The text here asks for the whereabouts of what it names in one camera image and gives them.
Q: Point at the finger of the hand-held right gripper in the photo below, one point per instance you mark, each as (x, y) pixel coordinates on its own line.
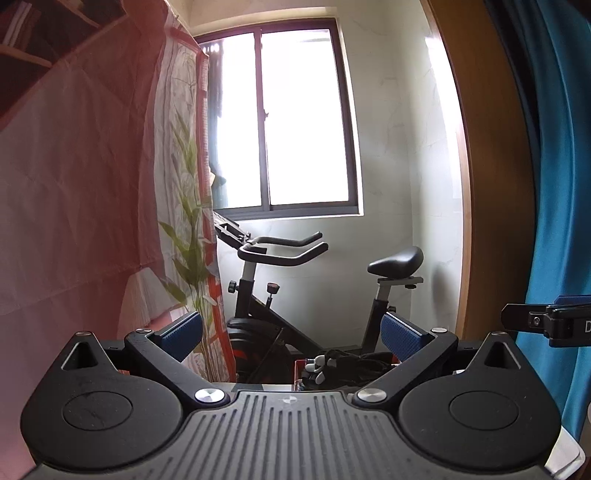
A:
(575, 301)
(524, 317)

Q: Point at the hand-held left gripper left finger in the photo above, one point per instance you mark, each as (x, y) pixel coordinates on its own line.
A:
(181, 334)

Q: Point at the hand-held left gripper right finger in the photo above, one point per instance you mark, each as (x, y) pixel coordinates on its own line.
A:
(400, 336)

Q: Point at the black and white glove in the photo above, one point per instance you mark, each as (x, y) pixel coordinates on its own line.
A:
(341, 364)

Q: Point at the red strawberry print cardboard box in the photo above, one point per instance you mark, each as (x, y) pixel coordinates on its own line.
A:
(298, 369)

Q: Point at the black exercise bike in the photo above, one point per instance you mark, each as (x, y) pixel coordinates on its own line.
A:
(286, 318)

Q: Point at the bamboo print curtain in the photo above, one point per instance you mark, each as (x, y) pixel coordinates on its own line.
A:
(189, 221)

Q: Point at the blue curtain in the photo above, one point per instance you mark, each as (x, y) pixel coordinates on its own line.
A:
(558, 161)

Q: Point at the dark framed window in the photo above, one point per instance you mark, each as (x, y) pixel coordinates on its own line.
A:
(295, 120)

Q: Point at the wooden door frame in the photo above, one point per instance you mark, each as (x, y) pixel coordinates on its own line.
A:
(489, 161)

